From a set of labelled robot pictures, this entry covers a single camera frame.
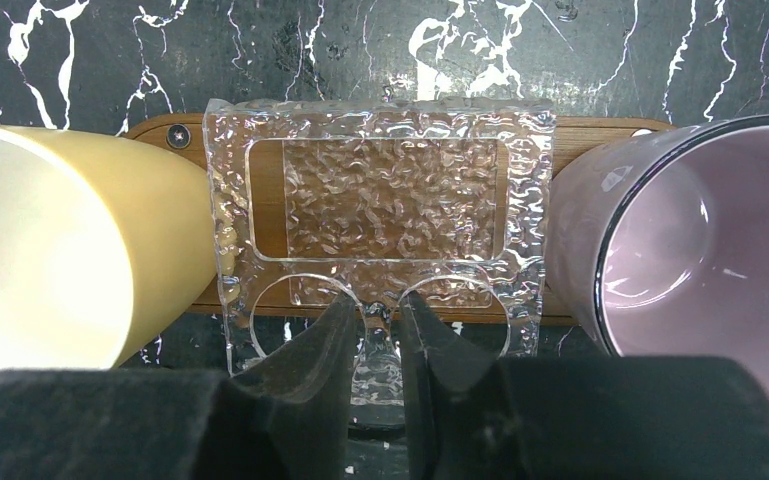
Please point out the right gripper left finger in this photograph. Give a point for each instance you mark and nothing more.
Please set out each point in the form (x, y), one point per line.
(286, 417)

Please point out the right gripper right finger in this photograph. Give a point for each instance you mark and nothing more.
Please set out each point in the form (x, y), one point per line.
(473, 415)

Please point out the oval wooden tray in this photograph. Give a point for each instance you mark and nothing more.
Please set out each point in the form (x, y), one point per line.
(182, 134)

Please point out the clear textured acrylic holder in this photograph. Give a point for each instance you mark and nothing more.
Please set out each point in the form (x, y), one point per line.
(373, 200)

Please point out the yellow mug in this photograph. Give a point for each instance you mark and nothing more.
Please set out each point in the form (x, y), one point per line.
(104, 242)

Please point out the purple mug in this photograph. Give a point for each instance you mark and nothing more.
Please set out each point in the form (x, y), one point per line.
(658, 244)

